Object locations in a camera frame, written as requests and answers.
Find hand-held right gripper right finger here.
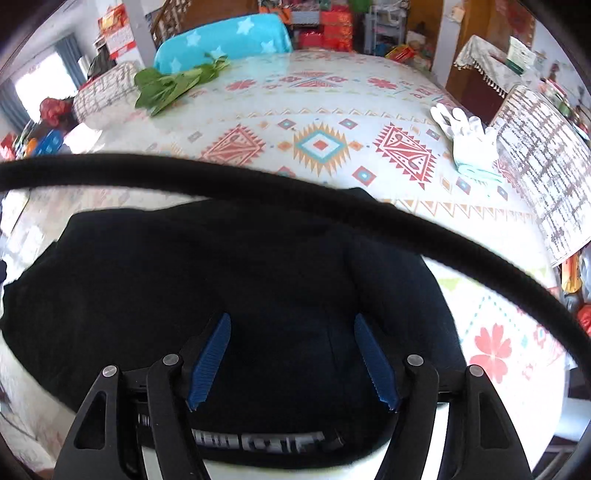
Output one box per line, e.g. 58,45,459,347
353,313,535,480

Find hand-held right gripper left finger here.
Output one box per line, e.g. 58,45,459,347
54,312,232,480

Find black pants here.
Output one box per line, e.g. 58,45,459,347
0,187,467,468

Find patterned tablecloth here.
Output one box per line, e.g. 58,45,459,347
0,50,578,480

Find white gloves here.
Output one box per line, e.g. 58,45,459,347
430,104,504,182

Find green leafy vegetable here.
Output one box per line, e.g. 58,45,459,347
134,53,232,116

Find blue star-print chair cover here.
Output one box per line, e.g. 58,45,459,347
153,14,293,75

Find lace-covered cabinet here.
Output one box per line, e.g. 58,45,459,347
445,34,539,125

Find grey storage rack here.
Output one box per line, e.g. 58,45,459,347
362,4,409,57

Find blue curtain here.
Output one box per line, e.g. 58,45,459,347
54,33,88,79

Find red gift boxes pile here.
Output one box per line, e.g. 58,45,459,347
259,0,356,52

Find black cable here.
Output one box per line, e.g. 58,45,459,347
0,154,591,384

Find red wall calendar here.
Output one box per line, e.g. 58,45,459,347
98,4,137,61

